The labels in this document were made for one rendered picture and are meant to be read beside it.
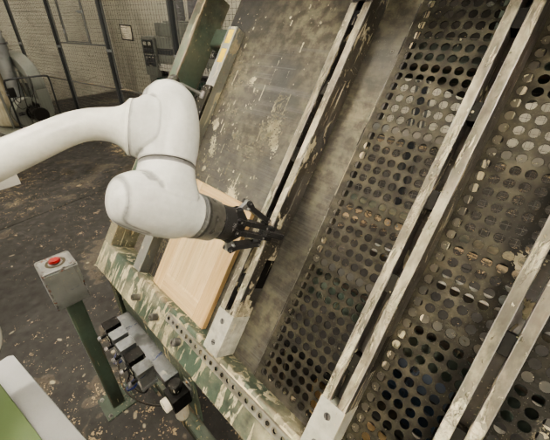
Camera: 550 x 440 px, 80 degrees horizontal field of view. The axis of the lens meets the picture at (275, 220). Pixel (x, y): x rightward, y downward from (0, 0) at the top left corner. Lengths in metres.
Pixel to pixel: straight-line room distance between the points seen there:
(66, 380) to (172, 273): 1.26
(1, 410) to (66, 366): 1.10
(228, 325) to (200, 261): 0.27
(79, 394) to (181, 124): 1.84
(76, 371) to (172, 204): 1.86
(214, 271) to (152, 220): 0.53
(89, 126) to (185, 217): 0.22
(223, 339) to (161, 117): 0.60
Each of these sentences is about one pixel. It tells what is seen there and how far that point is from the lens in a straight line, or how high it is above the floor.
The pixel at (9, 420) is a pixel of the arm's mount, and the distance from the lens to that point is 1.29.
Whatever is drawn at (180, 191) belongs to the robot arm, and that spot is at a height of 1.46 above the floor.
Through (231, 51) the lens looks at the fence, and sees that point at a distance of 1.31.
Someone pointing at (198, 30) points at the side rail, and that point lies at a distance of 1.52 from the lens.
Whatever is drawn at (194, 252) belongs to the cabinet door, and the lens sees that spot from 1.14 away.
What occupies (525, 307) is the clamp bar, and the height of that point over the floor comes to 1.29.
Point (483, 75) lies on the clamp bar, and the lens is 0.79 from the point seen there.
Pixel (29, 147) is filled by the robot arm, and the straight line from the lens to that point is 0.66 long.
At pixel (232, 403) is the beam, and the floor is 0.85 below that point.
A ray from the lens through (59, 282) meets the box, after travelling 1.47.
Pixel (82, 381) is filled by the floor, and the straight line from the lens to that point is 2.28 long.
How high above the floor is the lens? 1.71
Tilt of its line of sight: 32 degrees down
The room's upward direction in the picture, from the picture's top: straight up
